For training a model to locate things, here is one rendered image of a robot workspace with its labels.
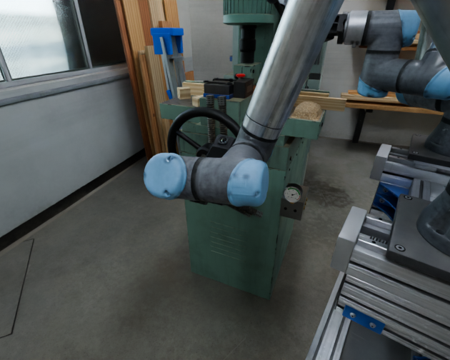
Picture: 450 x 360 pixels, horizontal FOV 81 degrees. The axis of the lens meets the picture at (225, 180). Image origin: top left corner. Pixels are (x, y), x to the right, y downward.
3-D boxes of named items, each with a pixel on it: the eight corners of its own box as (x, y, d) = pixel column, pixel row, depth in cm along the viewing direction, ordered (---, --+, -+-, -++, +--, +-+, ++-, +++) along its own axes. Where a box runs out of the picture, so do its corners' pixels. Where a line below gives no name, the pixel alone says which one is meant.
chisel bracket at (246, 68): (232, 89, 99) (233, 65, 95) (245, 83, 111) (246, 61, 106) (251, 91, 97) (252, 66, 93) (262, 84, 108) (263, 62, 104)
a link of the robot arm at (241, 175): (273, 143, 45) (214, 142, 49) (258, 173, 36) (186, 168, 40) (273, 183, 49) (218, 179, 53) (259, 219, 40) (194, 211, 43)
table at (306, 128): (144, 125, 97) (142, 108, 94) (187, 106, 122) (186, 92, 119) (314, 151, 76) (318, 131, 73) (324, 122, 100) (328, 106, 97)
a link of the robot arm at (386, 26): (411, 51, 60) (426, 7, 56) (359, 50, 64) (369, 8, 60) (406, 50, 67) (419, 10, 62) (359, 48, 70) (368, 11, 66)
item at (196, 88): (183, 94, 116) (181, 82, 113) (185, 93, 117) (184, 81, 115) (326, 108, 95) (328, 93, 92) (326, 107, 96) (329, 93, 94)
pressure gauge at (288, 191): (281, 205, 93) (283, 185, 89) (283, 199, 96) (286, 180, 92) (299, 208, 90) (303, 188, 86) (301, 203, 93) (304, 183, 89)
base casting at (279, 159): (178, 151, 109) (176, 130, 104) (231, 115, 154) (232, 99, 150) (287, 171, 93) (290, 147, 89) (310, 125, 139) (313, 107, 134)
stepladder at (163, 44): (179, 193, 216) (144, 27, 161) (192, 179, 237) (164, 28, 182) (197, 194, 210) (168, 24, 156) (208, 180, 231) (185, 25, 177)
